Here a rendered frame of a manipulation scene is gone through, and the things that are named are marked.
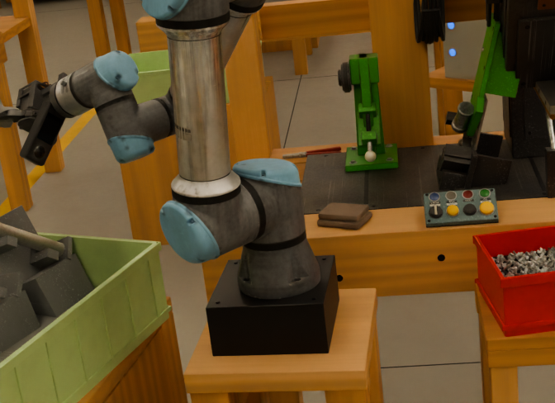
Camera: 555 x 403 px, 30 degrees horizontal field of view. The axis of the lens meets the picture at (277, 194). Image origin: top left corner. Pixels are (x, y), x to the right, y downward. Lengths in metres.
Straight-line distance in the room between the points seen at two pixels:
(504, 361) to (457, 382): 1.40
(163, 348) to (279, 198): 0.59
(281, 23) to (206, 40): 1.17
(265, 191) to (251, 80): 0.98
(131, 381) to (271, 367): 0.39
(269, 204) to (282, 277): 0.14
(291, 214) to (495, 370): 0.50
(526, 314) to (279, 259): 0.47
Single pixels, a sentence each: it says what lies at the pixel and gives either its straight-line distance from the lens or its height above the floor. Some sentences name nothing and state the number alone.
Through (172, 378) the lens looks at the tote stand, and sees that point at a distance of 2.31.
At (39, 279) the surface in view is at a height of 0.93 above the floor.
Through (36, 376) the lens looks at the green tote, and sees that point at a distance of 1.84.
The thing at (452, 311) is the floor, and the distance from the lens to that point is 3.80.
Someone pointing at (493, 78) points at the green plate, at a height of 1.15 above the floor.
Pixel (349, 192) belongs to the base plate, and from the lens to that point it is 2.42.
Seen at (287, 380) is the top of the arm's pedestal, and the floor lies 0.83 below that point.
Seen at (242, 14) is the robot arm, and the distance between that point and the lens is 1.73.
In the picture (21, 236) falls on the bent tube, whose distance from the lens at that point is 2.15.
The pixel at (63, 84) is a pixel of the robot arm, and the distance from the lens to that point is 1.93.
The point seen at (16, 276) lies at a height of 0.96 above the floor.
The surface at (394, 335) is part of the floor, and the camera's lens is 3.67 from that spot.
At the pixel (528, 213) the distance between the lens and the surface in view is 2.24.
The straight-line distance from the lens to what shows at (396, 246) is 2.20.
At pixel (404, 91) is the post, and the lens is 2.71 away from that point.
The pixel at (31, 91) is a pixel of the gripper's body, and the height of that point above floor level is 1.31.
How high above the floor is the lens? 1.75
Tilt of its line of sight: 20 degrees down
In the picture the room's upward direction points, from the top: 7 degrees counter-clockwise
